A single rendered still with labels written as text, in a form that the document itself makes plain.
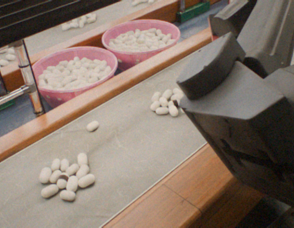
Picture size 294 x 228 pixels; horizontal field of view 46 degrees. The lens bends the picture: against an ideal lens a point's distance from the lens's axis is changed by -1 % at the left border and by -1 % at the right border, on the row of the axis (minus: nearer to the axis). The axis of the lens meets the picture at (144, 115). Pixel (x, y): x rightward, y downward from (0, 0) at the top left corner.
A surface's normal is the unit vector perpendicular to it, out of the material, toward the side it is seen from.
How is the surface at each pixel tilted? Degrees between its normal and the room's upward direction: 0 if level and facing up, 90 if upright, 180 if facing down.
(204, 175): 0
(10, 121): 0
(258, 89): 38
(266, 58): 52
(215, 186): 0
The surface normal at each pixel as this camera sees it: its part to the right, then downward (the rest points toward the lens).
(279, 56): 0.68, -0.35
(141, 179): -0.07, -0.80
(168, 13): 0.69, 0.39
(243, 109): -0.61, -0.76
